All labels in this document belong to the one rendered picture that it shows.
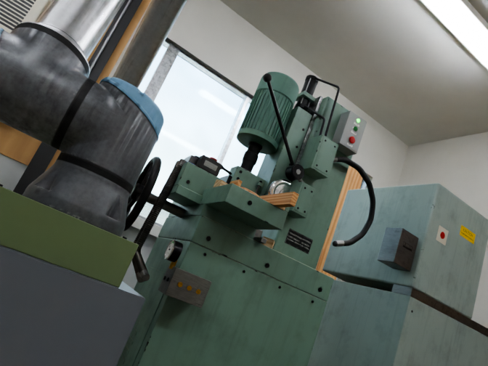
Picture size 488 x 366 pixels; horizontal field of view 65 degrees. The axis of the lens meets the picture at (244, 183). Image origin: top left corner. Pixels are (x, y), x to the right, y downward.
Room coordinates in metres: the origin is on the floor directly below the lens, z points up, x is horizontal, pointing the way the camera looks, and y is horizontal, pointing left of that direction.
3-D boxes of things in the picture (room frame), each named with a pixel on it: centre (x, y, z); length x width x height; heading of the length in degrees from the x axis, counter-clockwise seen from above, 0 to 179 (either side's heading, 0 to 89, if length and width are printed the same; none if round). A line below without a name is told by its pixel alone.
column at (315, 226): (1.59, -0.26, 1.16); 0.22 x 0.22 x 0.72; 22
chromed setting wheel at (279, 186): (1.41, -0.15, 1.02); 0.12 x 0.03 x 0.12; 112
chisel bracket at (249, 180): (1.49, 0.00, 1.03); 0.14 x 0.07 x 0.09; 112
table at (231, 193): (1.38, 0.09, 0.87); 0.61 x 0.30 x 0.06; 22
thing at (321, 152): (1.42, -0.24, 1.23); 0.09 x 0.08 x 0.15; 112
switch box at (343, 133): (1.47, -0.34, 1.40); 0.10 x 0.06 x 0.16; 112
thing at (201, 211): (1.46, 0.07, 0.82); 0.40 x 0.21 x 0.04; 22
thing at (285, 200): (1.37, -0.03, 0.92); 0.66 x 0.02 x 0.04; 22
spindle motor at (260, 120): (1.48, 0.01, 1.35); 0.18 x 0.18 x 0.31
